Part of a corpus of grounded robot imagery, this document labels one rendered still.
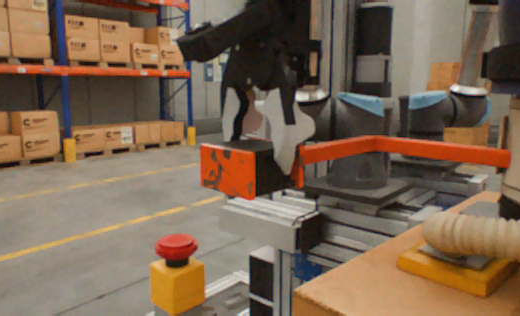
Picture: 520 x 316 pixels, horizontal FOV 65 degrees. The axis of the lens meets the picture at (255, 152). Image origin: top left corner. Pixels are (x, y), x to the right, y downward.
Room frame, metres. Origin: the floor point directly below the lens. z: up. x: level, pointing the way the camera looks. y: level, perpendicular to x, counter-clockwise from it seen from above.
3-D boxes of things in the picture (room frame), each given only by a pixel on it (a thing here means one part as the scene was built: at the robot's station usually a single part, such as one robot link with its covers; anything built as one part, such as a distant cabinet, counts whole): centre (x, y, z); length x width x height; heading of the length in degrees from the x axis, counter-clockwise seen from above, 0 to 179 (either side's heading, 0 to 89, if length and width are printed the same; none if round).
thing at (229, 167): (0.46, 0.00, 1.20); 0.09 x 0.08 x 0.05; 43
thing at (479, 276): (0.55, -0.33, 1.10); 0.34 x 0.10 x 0.05; 133
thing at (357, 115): (1.06, -0.26, 1.20); 0.13 x 0.12 x 0.14; 79
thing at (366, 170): (1.06, -0.27, 1.09); 0.15 x 0.15 x 0.10
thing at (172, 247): (0.64, 0.13, 1.02); 0.07 x 0.07 x 0.04
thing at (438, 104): (1.43, -0.60, 1.20); 0.13 x 0.12 x 0.14; 98
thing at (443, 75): (8.01, -3.85, 0.87); 1.21 x 1.02 x 1.74; 139
